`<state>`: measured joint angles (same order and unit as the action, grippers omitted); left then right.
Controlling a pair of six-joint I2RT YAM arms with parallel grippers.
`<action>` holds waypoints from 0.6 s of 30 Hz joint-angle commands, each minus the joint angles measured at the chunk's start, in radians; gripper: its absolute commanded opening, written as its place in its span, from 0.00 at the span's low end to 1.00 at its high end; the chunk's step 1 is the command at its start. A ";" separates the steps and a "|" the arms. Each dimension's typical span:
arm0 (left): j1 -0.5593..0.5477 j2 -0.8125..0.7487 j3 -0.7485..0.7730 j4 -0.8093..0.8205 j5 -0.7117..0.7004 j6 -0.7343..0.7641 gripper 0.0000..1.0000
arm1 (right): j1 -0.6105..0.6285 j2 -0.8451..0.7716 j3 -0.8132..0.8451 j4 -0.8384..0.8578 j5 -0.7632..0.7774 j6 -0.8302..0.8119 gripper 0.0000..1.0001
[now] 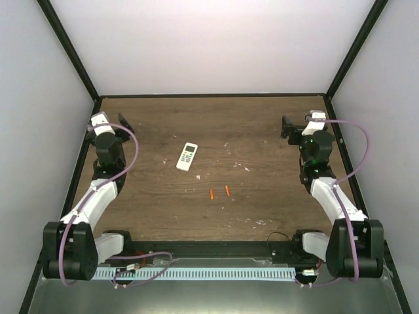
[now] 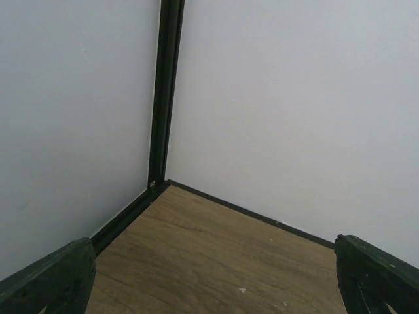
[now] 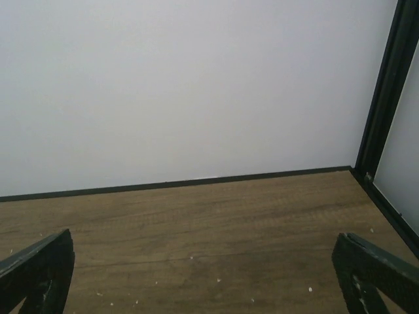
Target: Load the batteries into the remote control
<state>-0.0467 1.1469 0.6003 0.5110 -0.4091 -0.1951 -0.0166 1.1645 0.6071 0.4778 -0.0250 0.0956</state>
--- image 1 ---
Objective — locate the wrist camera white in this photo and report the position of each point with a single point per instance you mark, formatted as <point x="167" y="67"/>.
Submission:
<point x="99" y="124"/>
<point x="315" y="122"/>

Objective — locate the black enclosure frame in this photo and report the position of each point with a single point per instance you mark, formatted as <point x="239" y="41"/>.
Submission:
<point x="55" y="23"/>

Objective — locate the light blue slotted cable duct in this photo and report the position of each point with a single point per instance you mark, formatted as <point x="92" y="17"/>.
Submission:
<point x="198" y="274"/>

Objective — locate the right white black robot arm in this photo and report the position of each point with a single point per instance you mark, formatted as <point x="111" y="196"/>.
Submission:
<point x="355" y="247"/>

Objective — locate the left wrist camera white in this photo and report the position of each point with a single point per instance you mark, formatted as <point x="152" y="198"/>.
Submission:
<point x="99" y="124"/>

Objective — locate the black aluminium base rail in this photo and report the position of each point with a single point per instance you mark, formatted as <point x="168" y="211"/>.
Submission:
<point x="276" y="251"/>

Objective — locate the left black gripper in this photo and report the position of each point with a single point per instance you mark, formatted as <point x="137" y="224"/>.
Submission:
<point x="125" y="137"/>

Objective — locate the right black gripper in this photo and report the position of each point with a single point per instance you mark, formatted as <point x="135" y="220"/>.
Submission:
<point x="287" y="131"/>

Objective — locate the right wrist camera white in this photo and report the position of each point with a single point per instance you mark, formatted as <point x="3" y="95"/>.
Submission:
<point x="315" y="122"/>

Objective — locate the orange battery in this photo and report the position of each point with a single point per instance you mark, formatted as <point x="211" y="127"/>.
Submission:
<point x="227" y="190"/>
<point x="212" y="195"/>

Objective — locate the grey metal front plate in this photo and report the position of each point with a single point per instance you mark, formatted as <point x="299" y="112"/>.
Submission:
<point x="366" y="296"/>

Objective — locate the white remote control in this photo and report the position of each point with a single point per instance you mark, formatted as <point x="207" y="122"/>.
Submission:
<point x="186" y="157"/>

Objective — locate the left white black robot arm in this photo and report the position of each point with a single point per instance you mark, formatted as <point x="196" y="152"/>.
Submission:
<point x="70" y="251"/>

